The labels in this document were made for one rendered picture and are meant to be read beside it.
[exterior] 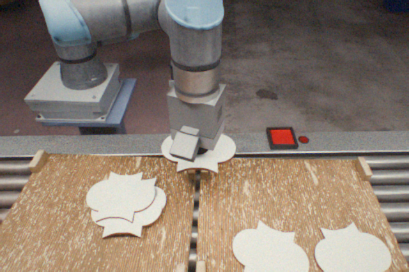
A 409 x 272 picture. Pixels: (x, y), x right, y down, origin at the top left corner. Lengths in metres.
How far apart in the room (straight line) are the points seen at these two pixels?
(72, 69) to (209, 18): 0.67
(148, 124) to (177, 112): 1.80
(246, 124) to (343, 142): 1.43
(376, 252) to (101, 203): 0.56
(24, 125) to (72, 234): 2.03
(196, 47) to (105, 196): 0.40
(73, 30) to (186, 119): 0.21
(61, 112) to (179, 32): 0.69
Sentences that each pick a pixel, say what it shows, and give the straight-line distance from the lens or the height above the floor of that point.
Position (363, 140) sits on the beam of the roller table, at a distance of 0.93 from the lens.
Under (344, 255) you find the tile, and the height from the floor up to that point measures 0.94.
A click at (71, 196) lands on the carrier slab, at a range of 0.73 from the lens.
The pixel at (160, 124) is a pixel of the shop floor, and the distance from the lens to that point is 2.25.
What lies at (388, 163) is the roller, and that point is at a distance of 0.89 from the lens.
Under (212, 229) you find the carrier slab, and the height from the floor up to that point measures 0.94.
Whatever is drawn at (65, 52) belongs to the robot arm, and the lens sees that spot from 0.97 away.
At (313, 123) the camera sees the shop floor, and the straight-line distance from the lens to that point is 2.39.
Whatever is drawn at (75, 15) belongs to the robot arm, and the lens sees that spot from 0.44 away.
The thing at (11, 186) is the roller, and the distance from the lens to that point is 0.86.
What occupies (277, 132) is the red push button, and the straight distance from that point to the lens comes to 0.84.
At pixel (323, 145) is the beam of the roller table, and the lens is 0.86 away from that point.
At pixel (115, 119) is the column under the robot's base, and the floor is 0.87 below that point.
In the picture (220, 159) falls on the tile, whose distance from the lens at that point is 0.55.
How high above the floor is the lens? 1.49
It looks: 45 degrees down
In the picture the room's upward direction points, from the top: straight up
